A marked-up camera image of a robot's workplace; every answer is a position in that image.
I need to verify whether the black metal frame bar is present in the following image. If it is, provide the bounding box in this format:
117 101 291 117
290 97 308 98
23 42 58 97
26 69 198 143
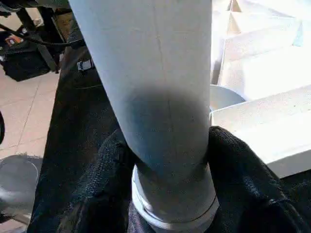
14 0 68 74

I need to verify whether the black boxy floor device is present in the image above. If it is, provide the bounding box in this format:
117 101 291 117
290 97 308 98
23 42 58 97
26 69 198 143
2 45 58 83

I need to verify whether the white plastic table leg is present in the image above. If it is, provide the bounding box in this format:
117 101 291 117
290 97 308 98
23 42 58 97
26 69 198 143
68 0 221 230

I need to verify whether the dark rounded robot foot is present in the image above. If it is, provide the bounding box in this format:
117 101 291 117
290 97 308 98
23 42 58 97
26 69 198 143
0 154 44 228

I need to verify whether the brown cardboard box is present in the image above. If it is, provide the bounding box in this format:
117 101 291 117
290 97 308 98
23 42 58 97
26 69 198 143
53 13 75 41

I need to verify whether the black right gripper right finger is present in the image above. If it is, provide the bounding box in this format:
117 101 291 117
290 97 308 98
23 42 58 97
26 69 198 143
207 125 311 233

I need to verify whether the black work mat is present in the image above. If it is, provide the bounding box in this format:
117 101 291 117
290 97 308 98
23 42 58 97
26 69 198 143
26 41 311 233

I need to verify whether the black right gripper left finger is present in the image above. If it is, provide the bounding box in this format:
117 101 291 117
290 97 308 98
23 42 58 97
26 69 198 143
55 129 137 233

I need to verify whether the white plastic table top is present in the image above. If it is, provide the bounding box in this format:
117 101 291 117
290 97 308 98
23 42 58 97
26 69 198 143
131 0 311 231

